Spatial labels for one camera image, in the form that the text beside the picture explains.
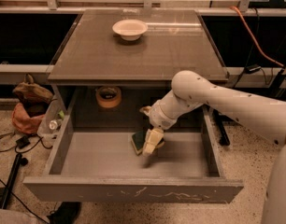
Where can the white bowl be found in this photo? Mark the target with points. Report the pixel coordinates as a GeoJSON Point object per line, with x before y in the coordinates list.
{"type": "Point", "coordinates": [130, 30]}

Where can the black power adapter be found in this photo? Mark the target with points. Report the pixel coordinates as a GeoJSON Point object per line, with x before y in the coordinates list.
{"type": "Point", "coordinates": [252, 69]}

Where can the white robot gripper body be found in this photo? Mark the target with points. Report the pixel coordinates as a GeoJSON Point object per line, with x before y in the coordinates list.
{"type": "Point", "coordinates": [157, 117]}

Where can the black table leg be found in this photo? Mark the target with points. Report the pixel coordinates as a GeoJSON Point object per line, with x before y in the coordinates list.
{"type": "Point", "coordinates": [224, 140]}

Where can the open grey top drawer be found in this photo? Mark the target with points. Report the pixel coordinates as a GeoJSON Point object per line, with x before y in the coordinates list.
{"type": "Point", "coordinates": [93, 160]}

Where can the black tripod leg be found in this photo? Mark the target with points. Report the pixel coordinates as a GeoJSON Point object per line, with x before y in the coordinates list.
{"type": "Point", "coordinates": [11, 181]}

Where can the roll of masking tape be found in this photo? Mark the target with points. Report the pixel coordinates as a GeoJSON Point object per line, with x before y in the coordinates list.
{"type": "Point", "coordinates": [108, 96]}

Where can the orange cloth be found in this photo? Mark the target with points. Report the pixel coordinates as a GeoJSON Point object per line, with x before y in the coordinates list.
{"type": "Point", "coordinates": [22, 122]}

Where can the green and yellow sponge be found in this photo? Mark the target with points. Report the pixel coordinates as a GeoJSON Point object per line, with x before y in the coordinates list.
{"type": "Point", "coordinates": [138, 140]}

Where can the clear plastic bottle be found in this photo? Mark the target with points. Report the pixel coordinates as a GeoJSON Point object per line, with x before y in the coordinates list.
{"type": "Point", "coordinates": [52, 121]}

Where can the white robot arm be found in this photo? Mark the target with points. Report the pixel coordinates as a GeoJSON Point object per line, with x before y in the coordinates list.
{"type": "Point", "coordinates": [265, 116]}

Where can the grey cabinet with counter top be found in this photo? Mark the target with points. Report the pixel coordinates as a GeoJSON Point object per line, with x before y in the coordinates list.
{"type": "Point", "coordinates": [95, 56]}

